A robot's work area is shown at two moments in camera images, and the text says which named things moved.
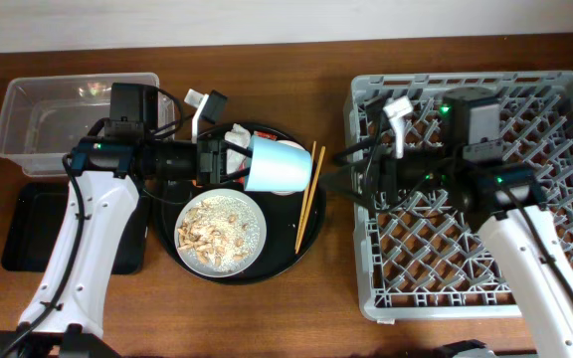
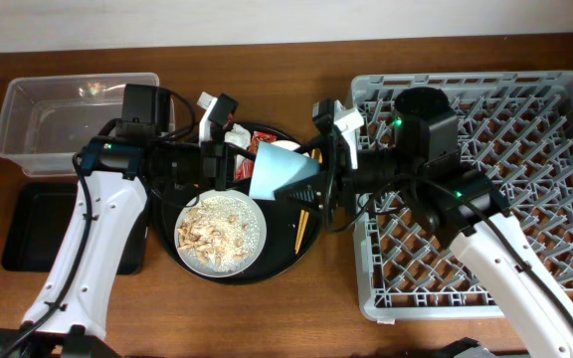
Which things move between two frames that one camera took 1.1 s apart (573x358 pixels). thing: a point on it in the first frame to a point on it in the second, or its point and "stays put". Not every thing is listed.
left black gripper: [209, 158] stays put
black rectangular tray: [34, 223] stays put
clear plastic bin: [42, 118] stays put
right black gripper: [381, 175] to [336, 185]
